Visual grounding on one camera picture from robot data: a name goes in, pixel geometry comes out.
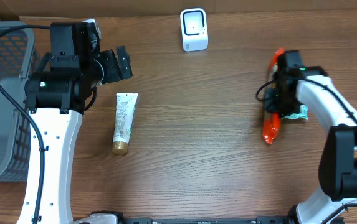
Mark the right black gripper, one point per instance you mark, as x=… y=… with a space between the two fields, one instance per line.
x=273 y=106

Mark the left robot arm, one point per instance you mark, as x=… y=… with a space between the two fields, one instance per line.
x=58 y=93

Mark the grey plastic shopping basket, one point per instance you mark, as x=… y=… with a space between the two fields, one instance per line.
x=18 y=60

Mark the white Pantene conditioner tube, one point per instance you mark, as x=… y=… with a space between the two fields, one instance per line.
x=124 y=114

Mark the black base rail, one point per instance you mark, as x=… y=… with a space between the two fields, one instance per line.
x=118 y=218

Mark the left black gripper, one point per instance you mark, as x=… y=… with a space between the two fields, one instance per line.
x=114 y=73

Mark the white barcode scanner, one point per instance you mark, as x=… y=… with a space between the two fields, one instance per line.
x=194 y=31

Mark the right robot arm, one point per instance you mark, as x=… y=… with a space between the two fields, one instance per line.
x=337 y=170

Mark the red spaghetti packet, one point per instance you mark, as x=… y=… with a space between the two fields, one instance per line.
x=272 y=120

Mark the mint green wipes packet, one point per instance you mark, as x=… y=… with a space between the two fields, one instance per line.
x=302 y=114

